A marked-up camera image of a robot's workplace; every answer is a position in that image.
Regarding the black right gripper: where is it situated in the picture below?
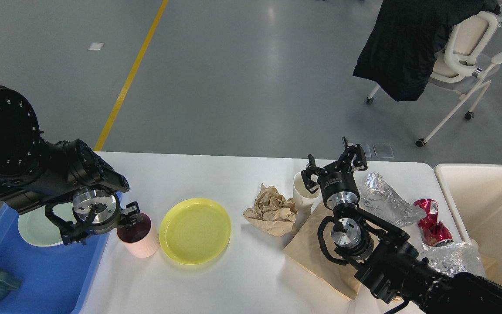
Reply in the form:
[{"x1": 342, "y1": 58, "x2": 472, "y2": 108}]
[{"x1": 301, "y1": 137, "x2": 368, "y2": 209}]

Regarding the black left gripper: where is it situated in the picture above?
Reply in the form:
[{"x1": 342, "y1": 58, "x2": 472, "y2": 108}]
[{"x1": 88, "y1": 201, "x2": 142, "y2": 235}]

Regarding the pink ribbed mug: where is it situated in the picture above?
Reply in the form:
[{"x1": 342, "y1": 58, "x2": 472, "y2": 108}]
[{"x1": 116, "y1": 213, "x2": 159, "y2": 258}]

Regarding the yellow plastic plate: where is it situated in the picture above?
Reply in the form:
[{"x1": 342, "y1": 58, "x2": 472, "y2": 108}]
[{"x1": 159, "y1": 198, "x2": 231, "y2": 266}]

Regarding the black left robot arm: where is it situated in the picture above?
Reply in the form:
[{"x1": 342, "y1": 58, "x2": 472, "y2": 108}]
[{"x1": 0, "y1": 85, "x2": 143, "y2": 245}]

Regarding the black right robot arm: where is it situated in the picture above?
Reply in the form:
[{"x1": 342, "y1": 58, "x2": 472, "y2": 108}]
[{"x1": 301, "y1": 138, "x2": 502, "y2": 314}]

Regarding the white paper cup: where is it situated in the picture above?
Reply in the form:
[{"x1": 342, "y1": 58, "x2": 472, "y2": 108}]
[{"x1": 293, "y1": 171, "x2": 320, "y2": 214}]

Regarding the crumpled clear plastic wrap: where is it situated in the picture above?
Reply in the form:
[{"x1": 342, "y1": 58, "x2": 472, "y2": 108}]
[{"x1": 359, "y1": 173, "x2": 427, "y2": 227}]

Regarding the crumpled brown paper ball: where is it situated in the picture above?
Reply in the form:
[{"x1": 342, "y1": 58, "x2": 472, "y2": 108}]
[{"x1": 242, "y1": 184, "x2": 298, "y2": 237}]

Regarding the flat brown paper bag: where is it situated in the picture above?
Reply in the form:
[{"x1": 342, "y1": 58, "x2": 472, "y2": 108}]
[{"x1": 283, "y1": 201, "x2": 498, "y2": 300}]

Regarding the pale green plate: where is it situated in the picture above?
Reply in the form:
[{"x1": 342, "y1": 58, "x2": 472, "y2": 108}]
[{"x1": 17, "y1": 206, "x2": 64, "y2": 248}]

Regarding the blue plastic tray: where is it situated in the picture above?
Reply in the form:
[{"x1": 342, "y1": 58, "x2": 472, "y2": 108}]
[{"x1": 0, "y1": 204, "x2": 109, "y2": 314}]

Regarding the crushed red can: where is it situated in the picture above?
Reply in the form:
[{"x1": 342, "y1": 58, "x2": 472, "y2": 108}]
[{"x1": 413, "y1": 198, "x2": 454, "y2": 247}]

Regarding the black jacket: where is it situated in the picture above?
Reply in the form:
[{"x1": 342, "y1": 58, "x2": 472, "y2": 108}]
[{"x1": 353, "y1": 0, "x2": 500, "y2": 102}]

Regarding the cream plastic bin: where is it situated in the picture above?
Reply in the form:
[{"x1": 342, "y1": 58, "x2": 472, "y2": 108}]
[{"x1": 434, "y1": 164, "x2": 502, "y2": 285}]

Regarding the white office chair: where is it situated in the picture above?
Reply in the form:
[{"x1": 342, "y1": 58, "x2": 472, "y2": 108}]
[{"x1": 366, "y1": 11, "x2": 502, "y2": 147}]

